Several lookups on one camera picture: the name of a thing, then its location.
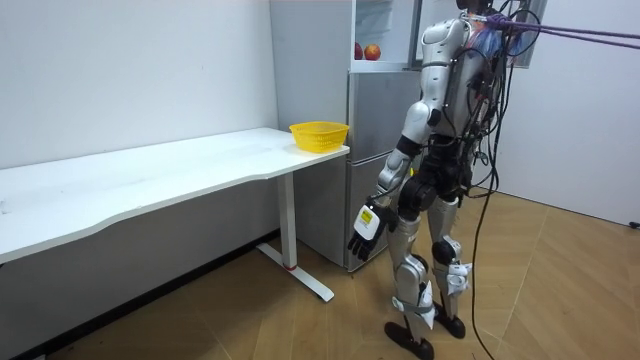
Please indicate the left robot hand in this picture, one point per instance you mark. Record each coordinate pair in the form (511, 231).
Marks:
(367, 225)

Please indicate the dark red fruit soft toy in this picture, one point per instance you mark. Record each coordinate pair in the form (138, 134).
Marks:
(358, 52)

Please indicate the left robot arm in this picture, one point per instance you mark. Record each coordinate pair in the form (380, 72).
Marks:
(417, 122)

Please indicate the robot legs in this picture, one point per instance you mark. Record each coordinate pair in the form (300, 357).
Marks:
(410, 280)

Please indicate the yellow plastic basket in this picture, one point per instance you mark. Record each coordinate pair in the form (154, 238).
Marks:
(319, 136)

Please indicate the grey fridge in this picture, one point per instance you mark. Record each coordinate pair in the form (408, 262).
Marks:
(310, 75)

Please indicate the robot body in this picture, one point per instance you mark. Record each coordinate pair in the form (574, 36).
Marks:
(462, 85)

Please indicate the orange peach soft toy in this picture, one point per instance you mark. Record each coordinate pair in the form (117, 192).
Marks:
(372, 52)

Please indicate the white desk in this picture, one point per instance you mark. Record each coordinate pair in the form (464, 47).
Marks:
(150, 170)

